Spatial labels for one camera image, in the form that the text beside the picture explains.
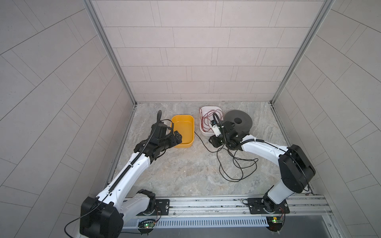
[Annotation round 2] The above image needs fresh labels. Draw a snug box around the right circuit board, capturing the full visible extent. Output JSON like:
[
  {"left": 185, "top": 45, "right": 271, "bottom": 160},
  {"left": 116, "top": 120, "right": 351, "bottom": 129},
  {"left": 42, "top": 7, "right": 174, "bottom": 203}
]
[{"left": 266, "top": 217, "right": 284, "bottom": 232}]

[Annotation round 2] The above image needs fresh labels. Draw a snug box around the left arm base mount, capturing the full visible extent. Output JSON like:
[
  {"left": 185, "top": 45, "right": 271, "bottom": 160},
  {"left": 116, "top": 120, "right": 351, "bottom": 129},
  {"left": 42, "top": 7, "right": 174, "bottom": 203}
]
[{"left": 138, "top": 199, "right": 170, "bottom": 216}]

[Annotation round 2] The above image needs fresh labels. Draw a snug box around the yellow plastic tray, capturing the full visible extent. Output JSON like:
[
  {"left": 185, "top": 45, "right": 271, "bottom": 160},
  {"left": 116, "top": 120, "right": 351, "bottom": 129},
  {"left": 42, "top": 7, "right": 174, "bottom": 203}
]
[{"left": 172, "top": 115, "right": 194, "bottom": 148}]

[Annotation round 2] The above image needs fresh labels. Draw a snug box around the circuit board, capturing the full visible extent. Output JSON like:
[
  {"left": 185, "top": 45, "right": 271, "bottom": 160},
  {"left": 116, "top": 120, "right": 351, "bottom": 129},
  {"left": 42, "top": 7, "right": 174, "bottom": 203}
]
[
  {"left": 138, "top": 219, "right": 156, "bottom": 229},
  {"left": 266, "top": 217, "right": 284, "bottom": 232}
]

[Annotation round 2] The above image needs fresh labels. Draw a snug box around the aluminium corner post left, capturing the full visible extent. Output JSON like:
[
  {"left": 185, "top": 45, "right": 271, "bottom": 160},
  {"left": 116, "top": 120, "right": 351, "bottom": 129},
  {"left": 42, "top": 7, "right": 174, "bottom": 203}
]
[{"left": 83, "top": 0, "right": 137, "bottom": 106}]

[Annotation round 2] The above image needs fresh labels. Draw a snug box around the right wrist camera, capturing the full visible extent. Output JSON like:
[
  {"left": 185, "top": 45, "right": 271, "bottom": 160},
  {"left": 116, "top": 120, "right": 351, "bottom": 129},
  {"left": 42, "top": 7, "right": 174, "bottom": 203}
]
[{"left": 210, "top": 113, "right": 222, "bottom": 137}]

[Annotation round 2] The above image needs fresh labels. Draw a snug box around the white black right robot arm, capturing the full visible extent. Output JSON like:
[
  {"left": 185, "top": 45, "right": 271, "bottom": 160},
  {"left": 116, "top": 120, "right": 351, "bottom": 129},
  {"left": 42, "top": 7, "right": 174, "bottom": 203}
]
[{"left": 209, "top": 120, "right": 316, "bottom": 213}]

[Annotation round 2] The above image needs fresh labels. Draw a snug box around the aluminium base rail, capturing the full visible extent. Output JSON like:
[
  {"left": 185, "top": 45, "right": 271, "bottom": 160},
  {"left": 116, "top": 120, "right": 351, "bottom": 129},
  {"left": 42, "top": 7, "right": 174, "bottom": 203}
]
[{"left": 84, "top": 194, "right": 332, "bottom": 219}]

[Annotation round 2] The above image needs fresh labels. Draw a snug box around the black cable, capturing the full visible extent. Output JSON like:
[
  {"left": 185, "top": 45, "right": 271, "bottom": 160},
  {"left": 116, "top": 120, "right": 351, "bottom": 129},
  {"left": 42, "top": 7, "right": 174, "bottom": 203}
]
[{"left": 194, "top": 130, "right": 259, "bottom": 182}]

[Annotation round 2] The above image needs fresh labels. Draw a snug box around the left circuit board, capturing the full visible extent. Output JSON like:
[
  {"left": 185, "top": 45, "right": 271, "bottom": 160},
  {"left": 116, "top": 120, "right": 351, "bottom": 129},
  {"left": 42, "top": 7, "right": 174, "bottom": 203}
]
[{"left": 138, "top": 219, "right": 156, "bottom": 229}]

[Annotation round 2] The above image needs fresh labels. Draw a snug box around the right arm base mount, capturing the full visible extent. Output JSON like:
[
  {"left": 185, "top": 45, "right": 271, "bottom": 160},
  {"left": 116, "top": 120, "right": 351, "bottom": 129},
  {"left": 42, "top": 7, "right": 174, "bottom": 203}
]
[{"left": 242, "top": 197, "right": 290, "bottom": 215}]

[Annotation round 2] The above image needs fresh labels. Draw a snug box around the white plastic tray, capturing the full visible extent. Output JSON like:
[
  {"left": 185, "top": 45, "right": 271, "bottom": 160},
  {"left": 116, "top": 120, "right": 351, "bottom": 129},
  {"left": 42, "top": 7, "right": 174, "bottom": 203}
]
[{"left": 199, "top": 106, "right": 223, "bottom": 137}]

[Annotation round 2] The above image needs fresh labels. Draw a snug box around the aluminium corner post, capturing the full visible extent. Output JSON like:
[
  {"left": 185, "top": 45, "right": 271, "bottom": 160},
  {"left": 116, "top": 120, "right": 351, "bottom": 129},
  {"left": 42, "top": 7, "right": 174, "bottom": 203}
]
[
  {"left": 270, "top": 0, "right": 334, "bottom": 106},
  {"left": 83, "top": 0, "right": 137, "bottom": 106}
]

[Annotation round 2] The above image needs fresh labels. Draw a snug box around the grey perforated cable spool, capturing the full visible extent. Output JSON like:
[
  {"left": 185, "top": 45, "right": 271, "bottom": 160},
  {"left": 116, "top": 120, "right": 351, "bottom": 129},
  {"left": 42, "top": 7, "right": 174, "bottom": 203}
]
[{"left": 224, "top": 110, "right": 253, "bottom": 133}]

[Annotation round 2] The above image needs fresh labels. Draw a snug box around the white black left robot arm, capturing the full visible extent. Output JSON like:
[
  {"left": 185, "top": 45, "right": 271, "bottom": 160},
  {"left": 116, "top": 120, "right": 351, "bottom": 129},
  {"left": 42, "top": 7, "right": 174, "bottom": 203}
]
[{"left": 79, "top": 111, "right": 182, "bottom": 238}]

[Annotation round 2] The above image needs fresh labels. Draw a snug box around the aluminium corner post right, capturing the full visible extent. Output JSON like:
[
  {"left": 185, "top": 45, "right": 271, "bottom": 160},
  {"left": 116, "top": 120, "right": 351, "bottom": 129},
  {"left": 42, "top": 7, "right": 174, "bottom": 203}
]
[{"left": 270, "top": 0, "right": 334, "bottom": 106}]

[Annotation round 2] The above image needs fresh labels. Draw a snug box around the red cable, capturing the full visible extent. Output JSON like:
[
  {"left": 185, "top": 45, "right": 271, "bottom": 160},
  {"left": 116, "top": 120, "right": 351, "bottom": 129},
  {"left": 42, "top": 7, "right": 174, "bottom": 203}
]
[{"left": 199, "top": 108, "right": 224, "bottom": 131}]

